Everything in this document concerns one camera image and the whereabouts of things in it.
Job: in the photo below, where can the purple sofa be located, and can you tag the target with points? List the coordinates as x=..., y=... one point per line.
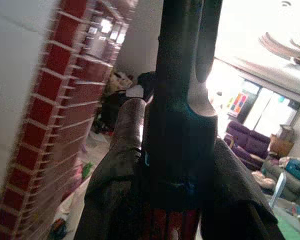
x=247, y=145

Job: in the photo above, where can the green toy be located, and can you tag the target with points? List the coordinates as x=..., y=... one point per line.
x=88, y=170

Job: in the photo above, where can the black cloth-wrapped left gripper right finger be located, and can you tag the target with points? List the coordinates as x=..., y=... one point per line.
x=235, y=200

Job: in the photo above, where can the colourful wall poster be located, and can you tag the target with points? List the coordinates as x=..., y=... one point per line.
x=238, y=103

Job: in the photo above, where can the black broom with red bristles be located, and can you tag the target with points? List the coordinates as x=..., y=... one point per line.
x=180, y=140

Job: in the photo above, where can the blue toy on floor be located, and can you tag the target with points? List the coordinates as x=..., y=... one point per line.
x=57, y=228

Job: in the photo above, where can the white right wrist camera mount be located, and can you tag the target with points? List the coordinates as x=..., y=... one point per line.
x=134, y=91

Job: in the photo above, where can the brown ceiling fan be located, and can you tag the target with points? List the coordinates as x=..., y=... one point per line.
x=285, y=47

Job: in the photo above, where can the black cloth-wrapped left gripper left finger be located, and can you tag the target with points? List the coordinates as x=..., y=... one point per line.
x=110, y=200

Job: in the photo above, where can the grey armchair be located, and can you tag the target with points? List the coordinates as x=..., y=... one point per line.
x=287, y=186

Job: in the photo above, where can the pile of clothes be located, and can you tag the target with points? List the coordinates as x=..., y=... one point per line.
x=120, y=81

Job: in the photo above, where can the brown cardboard box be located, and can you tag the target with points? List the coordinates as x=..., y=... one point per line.
x=281, y=143

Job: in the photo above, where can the bright glass door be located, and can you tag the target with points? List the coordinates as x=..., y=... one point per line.
x=270, y=110

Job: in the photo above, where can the red brick pillar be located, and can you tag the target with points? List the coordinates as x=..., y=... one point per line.
x=52, y=120

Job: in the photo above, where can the green floor mat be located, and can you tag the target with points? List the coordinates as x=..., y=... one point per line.
x=287, y=225

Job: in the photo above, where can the teal bag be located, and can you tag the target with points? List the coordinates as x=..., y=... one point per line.
x=298, y=170

